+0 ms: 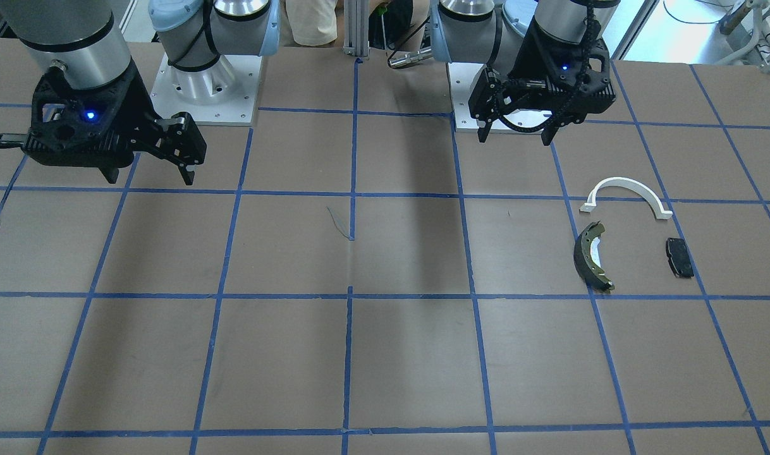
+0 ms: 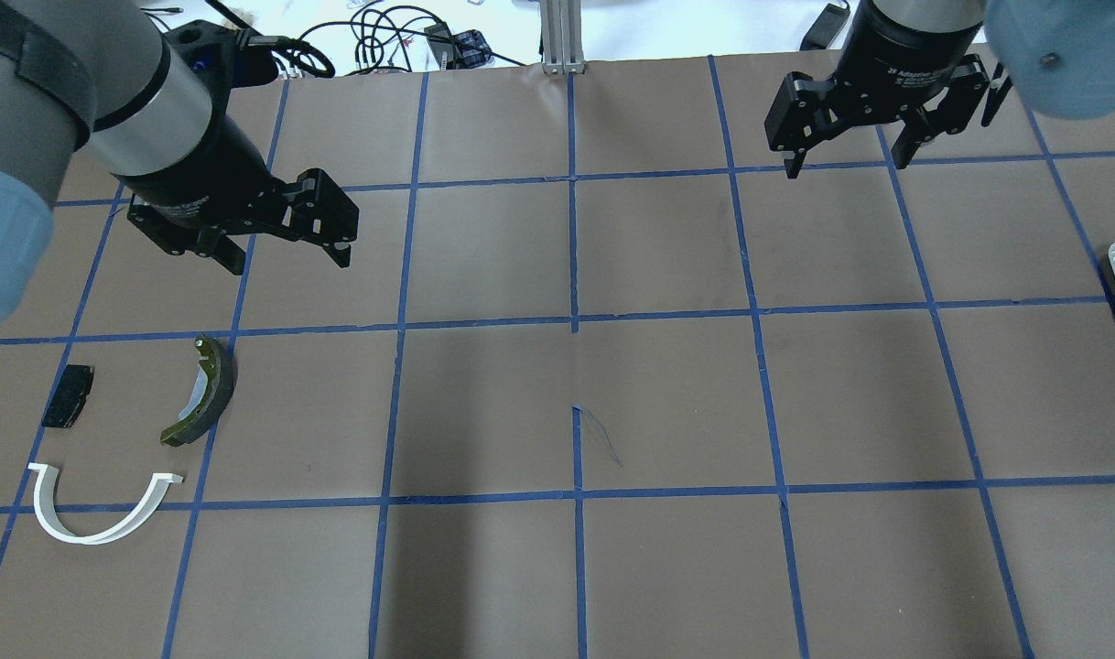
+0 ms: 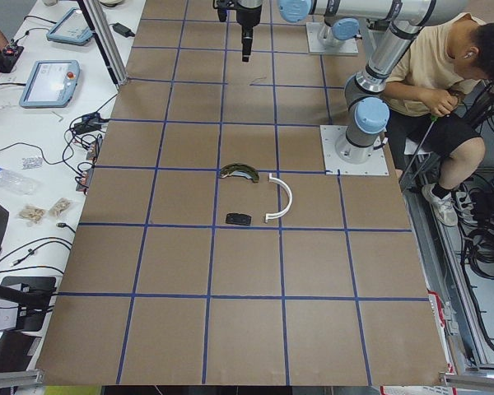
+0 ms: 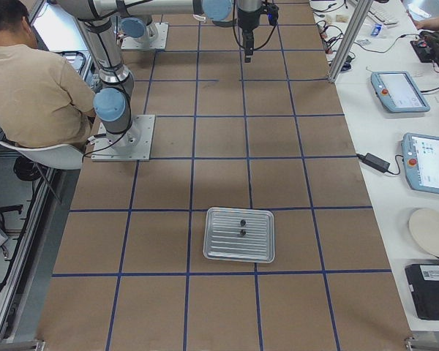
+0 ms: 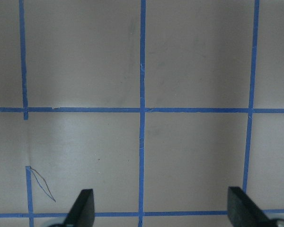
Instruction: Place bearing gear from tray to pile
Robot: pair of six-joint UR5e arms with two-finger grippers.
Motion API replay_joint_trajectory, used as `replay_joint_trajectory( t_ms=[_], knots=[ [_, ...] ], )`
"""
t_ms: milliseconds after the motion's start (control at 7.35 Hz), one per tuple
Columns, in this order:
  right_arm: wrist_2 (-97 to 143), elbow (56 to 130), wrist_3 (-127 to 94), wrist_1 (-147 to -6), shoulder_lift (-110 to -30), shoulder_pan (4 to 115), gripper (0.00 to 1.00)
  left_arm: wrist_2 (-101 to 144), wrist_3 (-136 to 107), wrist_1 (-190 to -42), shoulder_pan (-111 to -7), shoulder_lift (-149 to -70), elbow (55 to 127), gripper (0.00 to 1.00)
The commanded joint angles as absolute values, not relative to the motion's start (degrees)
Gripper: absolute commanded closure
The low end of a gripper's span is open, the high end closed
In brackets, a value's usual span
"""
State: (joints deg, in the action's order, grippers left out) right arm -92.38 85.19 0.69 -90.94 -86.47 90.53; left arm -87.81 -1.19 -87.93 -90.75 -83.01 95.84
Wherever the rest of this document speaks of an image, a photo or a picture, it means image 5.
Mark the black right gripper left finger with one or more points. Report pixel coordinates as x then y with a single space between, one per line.
82 213

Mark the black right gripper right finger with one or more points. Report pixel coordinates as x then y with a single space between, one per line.
243 212

